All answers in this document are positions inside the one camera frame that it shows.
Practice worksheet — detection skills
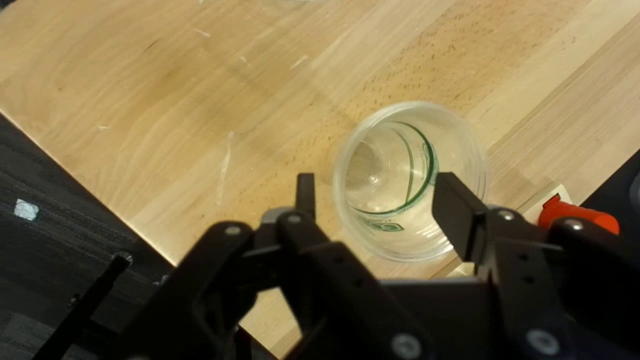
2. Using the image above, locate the clear plastic cup green print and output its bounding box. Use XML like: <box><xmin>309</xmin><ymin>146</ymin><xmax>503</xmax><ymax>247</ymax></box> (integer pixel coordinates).
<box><xmin>332</xmin><ymin>99</ymin><xmax>489</xmax><ymax>265</ymax></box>

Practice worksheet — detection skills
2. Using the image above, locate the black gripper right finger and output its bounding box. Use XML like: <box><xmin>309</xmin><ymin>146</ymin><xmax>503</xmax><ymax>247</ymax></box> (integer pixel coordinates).
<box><xmin>431</xmin><ymin>170</ymin><xmax>640</xmax><ymax>360</ymax></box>

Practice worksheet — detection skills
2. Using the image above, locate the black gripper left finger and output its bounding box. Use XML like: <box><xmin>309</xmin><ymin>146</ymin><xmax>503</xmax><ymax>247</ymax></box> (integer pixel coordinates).
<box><xmin>125</xmin><ymin>172</ymin><xmax>436</xmax><ymax>360</ymax></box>

